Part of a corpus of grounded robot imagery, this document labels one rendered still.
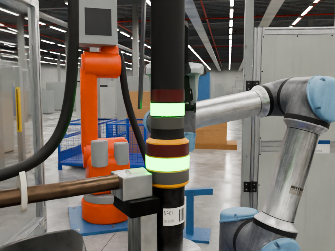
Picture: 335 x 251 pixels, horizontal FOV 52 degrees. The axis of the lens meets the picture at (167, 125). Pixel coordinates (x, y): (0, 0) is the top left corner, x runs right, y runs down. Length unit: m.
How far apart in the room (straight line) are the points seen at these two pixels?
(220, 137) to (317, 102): 8.67
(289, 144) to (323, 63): 1.37
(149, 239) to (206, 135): 9.23
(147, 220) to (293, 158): 0.66
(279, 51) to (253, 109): 1.23
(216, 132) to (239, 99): 8.57
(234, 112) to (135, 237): 0.67
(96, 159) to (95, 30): 1.48
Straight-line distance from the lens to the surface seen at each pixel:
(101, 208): 4.23
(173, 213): 0.34
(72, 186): 0.30
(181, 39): 0.33
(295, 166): 0.94
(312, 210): 2.38
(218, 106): 0.94
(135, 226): 0.34
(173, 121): 0.32
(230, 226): 1.05
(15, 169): 0.29
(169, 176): 0.32
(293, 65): 2.22
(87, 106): 4.29
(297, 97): 0.96
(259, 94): 1.02
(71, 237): 0.49
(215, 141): 9.57
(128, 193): 0.31
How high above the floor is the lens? 1.63
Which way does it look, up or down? 6 degrees down
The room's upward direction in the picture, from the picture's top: straight up
